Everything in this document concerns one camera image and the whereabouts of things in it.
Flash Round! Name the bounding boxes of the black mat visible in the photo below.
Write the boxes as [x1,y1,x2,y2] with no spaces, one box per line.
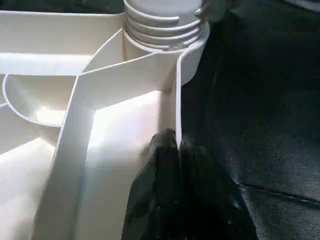
[0,0,320,240]

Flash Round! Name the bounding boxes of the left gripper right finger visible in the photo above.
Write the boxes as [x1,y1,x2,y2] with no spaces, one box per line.
[179,135,259,240]

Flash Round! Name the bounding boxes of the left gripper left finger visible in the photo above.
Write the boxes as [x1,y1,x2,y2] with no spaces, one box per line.
[121,129,181,240]

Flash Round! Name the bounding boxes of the white plastic table leg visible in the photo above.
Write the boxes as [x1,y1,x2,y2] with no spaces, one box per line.
[122,0,211,51]

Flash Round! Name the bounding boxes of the white plastic table top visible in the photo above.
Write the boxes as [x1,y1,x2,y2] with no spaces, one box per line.
[0,10,211,240]

